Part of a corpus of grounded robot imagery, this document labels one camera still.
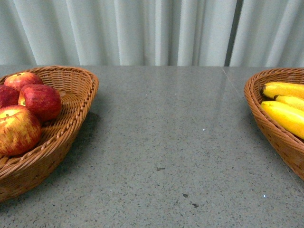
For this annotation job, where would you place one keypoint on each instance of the right brown wicker basket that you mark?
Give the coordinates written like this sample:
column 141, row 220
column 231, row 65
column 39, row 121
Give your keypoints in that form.
column 289, row 147

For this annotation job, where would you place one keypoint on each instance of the yellow banana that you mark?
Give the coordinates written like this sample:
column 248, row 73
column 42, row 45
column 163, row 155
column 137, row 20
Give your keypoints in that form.
column 291, row 101
column 272, row 89
column 288, row 117

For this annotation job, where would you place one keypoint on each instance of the red yellow apple front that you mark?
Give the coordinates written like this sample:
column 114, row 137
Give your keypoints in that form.
column 8, row 96

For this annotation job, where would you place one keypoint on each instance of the left brown wicker basket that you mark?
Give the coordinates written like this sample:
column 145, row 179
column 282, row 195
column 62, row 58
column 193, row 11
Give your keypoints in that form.
column 78, row 88

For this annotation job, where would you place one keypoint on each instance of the brown wicker basket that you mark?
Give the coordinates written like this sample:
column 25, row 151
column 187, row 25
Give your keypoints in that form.
column 78, row 88
column 289, row 147

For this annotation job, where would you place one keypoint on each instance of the pale grey curtain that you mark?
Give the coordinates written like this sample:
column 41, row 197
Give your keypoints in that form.
column 244, row 33

